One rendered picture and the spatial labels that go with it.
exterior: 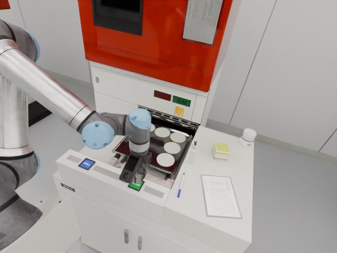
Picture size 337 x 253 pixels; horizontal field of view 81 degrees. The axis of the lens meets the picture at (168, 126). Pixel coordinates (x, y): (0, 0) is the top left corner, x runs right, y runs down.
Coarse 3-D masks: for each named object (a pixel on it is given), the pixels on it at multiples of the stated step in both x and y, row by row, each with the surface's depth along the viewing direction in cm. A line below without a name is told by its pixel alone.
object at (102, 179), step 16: (64, 160) 93; (80, 160) 95; (96, 160) 95; (64, 176) 97; (80, 176) 91; (96, 176) 88; (112, 176) 89; (96, 192) 94; (112, 192) 89; (128, 192) 84; (144, 192) 84; (160, 192) 86; (128, 208) 91; (144, 208) 86; (160, 208) 82
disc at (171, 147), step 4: (168, 144) 120; (172, 144) 120; (176, 144) 120; (164, 148) 116; (168, 148) 117; (172, 148) 117; (176, 148) 118; (180, 148) 118; (168, 152) 114; (172, 152) 114; (176, 152) 115
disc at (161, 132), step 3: (156, 129) 130; (159, 129) 130; (162, 129) 131; (165, 129) 131; (156, 132) 127; (159, 132) 128; (162, 132) 128; (165, 132) 128; (168, 132) 129; (159, 135) 125; (162, 135) 126; (165, 135) 126; (168, 135) 126
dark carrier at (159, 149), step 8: (168, 128) 132; (128, 136) 121; (152, 136) 124; (168, 136) 126; (128, 144) 116; (152, 144) 118; (160, 144) 119; (184, 144) 121; (120, 152) 110; (128, 152) 110; (152, 152) 113; (160, 152) 113; (152, 160) 108; (176, 160) 110; (168, 168) 104
